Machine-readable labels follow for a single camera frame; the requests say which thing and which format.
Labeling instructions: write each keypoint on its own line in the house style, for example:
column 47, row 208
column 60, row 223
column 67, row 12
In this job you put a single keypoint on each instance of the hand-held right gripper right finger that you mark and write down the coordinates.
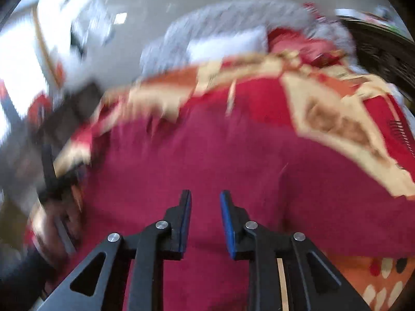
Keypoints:
column 227, row 223

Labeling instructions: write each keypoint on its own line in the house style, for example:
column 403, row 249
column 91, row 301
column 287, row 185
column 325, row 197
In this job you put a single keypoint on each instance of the dark carved wooden furniture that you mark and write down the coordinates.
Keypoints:
column 382, row 51

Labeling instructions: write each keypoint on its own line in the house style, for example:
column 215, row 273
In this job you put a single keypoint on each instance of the red cushion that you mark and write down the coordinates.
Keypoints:
column 298, row 47

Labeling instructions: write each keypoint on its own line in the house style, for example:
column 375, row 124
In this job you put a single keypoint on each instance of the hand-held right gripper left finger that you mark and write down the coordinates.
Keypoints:
column 184, row 223

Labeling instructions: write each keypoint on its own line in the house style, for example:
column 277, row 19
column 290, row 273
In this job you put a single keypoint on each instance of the red orange printed blanket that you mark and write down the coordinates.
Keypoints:
column 327, row 116

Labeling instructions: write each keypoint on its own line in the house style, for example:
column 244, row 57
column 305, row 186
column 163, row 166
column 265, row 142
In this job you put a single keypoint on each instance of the white pillow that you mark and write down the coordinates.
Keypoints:
column 223, row 43

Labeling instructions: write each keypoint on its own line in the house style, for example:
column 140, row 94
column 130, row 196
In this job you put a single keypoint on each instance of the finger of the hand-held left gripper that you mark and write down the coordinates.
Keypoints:
column 49, row 171

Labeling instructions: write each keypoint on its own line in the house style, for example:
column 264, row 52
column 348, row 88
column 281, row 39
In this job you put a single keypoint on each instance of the grey patterned sofa cover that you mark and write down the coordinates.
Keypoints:
column 227, row 16

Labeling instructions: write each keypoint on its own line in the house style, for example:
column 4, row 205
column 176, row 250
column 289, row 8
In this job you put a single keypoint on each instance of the maroon small garment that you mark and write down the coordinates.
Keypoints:
column 194, row 155

